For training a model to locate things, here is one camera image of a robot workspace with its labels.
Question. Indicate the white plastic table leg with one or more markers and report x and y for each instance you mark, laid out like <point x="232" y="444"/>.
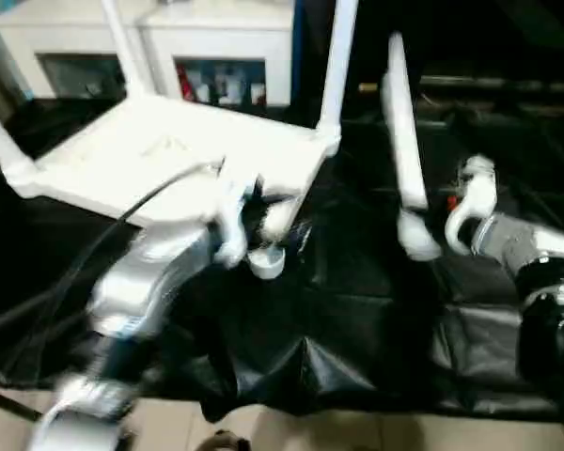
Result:
<point x="338" y="70"/>
<point x="7" y="150"/>
<point x="124" y="51"/>
<point x="404" y="127"/>

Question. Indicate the white plastic table top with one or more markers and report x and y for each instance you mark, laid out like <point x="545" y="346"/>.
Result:
<point x="169" y="155"/>

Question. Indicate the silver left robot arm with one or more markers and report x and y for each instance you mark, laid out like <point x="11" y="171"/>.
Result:
<point x="131" y="282"/>

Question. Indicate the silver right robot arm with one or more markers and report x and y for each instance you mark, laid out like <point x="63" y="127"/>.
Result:
<point x="521" y="244"/>

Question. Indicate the black mat cloth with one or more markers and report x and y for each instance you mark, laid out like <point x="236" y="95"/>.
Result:
<point x="357" y="305"/>

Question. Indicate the white ceramic cup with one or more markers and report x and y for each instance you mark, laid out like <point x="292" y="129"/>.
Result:
<point x="258" y="94"/>

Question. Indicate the blue white printed mug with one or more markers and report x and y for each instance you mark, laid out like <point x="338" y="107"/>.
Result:
<point x="228" y="87"/>

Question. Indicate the small tan label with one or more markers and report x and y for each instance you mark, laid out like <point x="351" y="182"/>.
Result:
<point x="367" y="87"/>

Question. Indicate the red bottle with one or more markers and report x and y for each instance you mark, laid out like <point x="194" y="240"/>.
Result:
<point x="183" y="82"/>

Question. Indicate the dark blue vertical panel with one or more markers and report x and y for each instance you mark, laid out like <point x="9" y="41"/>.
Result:
<point x="299" y="47"/>

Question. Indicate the black backdrop cloth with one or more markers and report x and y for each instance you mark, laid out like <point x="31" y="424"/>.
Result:
<point x="498" y="33"/>

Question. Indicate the white glass-door cabinet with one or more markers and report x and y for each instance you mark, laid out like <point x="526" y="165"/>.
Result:
<point x="216" y="33"/>

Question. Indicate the small brown rounded object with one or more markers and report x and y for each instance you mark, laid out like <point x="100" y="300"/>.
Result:
<point x="225" y="441"/>

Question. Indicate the black table stand leg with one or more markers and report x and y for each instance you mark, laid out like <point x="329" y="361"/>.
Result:
<point x="14" y="404"/>

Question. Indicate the grey curtain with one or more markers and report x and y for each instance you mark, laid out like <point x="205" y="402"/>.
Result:
<point x="0" y="56"/>

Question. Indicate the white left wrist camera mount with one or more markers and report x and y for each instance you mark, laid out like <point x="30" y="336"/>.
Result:
<point x="232" y="211"/>

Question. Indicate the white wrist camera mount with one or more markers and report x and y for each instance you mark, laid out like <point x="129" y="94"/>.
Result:
<point x="232" y="211"/>
<point x="477" y="188"/>

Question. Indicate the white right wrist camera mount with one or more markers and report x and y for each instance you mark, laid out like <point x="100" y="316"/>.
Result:
<point x="477" y="188"/>

